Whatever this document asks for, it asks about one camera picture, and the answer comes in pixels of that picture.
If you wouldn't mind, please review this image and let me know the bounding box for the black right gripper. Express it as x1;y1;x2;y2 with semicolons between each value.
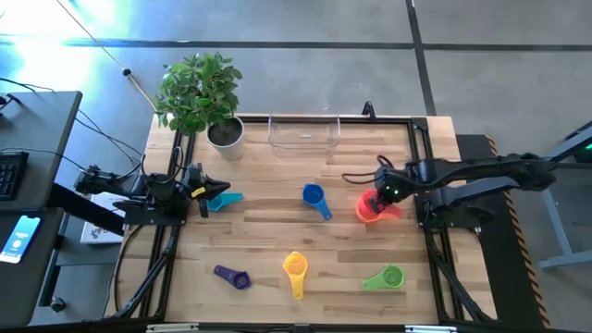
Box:
367;161;411;215

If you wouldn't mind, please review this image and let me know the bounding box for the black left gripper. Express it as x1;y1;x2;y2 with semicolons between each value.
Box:
182;178;231;219

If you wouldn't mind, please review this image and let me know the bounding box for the orange measuring cup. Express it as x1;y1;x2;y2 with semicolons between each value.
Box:
354;188;404;225

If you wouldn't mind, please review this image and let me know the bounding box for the teal measuring cup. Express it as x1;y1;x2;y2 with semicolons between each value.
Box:
206;191;245;213

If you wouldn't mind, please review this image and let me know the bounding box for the blue measuring cup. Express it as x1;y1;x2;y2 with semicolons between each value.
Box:
302;183;334;222

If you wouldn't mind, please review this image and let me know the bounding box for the purple measuring cup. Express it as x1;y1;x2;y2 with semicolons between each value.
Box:
213;264;253;291

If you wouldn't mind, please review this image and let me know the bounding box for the green measuring cup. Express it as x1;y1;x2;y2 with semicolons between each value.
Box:
361;264;407;292

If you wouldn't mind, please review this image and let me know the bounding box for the yellow measuring cup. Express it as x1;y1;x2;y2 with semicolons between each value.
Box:
281;251;309;301

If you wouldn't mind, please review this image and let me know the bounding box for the clear plastic basket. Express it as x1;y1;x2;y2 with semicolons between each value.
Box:
267;113;342;159

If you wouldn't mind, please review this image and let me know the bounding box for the white plant pot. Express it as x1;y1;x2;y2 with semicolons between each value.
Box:
205;115;246;162

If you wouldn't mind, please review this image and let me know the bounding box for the green leafy plant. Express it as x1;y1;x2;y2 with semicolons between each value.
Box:
154;51;244;136

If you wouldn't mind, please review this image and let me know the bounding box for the white printed booklet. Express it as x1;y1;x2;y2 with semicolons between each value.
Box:
80;191;129;245

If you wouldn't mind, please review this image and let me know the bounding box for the black mat with hazard stripes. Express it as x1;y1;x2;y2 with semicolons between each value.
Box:
455;133;551;332

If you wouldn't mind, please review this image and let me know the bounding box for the dark grey desk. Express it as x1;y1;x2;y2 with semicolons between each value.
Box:
0;207;65;327
0;91;83;213

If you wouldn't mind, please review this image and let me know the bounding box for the smartphone with blue screen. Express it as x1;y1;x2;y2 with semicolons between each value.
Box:
0;215;43;265

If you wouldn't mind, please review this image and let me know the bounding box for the black keyboard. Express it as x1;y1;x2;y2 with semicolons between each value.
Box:
0;151;30;202

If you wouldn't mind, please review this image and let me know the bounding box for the black device with green light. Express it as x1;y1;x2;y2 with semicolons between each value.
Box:
573;142;592;164

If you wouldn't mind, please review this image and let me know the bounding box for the small black desk device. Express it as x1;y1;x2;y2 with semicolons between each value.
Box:
0;92;22;117

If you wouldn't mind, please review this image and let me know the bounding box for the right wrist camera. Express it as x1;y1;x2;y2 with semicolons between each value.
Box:
375;164;396;184

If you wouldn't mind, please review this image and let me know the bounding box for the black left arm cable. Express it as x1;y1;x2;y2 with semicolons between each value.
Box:
168;146;187;186

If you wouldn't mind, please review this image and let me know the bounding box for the black aluminium table frame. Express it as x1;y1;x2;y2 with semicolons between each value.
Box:
108;113;499;325

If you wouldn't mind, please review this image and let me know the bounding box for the silver metal bracket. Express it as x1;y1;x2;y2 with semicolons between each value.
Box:
146;323;200;333
404;325;459;333

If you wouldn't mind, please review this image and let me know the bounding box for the yellow cord with black knob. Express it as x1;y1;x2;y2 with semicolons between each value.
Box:
55;0;158;112

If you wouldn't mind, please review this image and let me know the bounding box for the grey-blue metal table frame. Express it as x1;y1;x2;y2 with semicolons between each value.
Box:
538;120;592;272

